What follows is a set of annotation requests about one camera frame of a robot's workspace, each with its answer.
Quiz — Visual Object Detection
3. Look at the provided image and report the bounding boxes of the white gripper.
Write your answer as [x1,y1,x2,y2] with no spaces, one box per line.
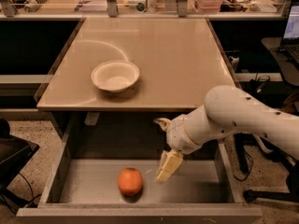
[153,115,202,184]

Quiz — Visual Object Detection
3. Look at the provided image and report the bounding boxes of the orange fruit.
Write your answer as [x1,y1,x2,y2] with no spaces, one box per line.
[118,168,143,196]

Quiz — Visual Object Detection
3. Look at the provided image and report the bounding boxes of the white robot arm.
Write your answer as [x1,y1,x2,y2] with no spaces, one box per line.
[154,85,299,184]

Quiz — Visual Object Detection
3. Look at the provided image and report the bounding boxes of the open grey top drawer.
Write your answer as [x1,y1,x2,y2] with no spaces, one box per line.
[17,112,262,224]

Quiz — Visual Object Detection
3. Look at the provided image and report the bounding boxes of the beige counter cabinet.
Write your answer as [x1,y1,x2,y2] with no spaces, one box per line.
[33,16,249,138]

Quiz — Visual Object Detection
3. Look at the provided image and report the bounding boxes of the black office chair base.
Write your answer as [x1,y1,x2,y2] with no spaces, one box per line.
[234,133,299,203]

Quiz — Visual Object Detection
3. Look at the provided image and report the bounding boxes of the white paper bowl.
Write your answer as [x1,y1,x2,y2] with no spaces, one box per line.
[91,60,140,92]

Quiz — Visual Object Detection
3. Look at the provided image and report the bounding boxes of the black bin at left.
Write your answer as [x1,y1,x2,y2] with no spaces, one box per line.
[0,118,40,194]

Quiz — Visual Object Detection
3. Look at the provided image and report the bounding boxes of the open laptop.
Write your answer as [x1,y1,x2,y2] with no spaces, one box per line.
[280,0,299,67]

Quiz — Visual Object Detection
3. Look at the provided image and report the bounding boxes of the black coiled spring tool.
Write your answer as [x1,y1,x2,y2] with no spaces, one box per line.
[24,0,48,12]

